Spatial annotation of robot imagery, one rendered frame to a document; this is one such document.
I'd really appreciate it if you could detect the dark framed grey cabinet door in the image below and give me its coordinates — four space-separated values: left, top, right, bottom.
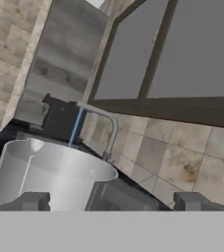
145 0 224 130
86 0 171 111

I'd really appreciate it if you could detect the silver metal jug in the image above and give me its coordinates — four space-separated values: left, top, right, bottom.
0 137 161 212

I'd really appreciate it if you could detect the black coffee machine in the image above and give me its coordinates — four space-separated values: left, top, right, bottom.
40 93 84 144

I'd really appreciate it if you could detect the grey wood tall cabinet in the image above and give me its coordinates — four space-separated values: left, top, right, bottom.
15 0 109 128

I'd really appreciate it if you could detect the grey metal sink faucet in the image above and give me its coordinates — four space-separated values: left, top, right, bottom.
76 100 120 163

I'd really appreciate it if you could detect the blue water stream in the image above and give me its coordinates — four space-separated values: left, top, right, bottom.
68 107 85 148

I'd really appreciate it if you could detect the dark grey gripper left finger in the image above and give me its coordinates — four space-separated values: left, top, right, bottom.
0 191 51 212

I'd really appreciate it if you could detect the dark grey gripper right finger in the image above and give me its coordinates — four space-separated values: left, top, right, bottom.
173 191 224 212

